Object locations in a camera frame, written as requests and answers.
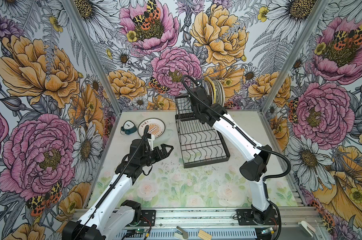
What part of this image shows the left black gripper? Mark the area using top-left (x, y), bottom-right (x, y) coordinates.
top-left (140, 143), bottom-right (174, 167)

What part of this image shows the white floral plate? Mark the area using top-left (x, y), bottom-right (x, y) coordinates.
top-left (219, 82), bottom-right (225, 106)

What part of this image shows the orange sunburst plate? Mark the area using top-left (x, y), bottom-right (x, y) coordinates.
top-left (138, 118), bottom-right (166, 139)

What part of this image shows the yellow woven square plate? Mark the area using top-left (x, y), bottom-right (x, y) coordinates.
top-left (204, 76), bottom-right (216, 104)

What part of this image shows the black wire dish rack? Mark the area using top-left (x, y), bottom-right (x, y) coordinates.
top-left (175, 96), bottom-right (230, 169)

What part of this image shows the blue white striped plate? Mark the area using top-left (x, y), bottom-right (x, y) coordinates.
top-left (198, 79), bottom-right (208, 91)

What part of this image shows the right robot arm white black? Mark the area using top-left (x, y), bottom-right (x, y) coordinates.
top-left (186, 87), bottom-right (273, 224)

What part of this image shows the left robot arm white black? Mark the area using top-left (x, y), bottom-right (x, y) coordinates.
top-left (62, 137), bottom-right (174, 240)

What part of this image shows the small teal cup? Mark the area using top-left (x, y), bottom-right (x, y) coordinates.
top-left (120, 120), bottom-right (138, 135)

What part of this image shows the grey clip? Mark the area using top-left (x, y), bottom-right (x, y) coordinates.
top-left (173, 226), bottom-right (189, 240)

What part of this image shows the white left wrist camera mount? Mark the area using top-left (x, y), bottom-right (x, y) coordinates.
top-left (146, 134), bottom-right (156, 151)

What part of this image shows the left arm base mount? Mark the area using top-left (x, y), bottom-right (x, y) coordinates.
top-left (128, 210), bottom-right (157, 227)

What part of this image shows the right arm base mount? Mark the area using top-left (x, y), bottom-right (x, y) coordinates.
top-left (232, 209), bottom-right (280, 226)

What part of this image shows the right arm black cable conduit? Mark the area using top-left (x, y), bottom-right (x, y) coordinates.
top-left (180, 74), bottom-right (292, 182)

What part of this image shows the aluminium front rail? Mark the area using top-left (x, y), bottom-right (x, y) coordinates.
top-left (65, 207), bottom-right (322, 231)

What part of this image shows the white handle object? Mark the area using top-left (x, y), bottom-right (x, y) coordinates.
top-left (298, 221), bottom-right (316, 238)

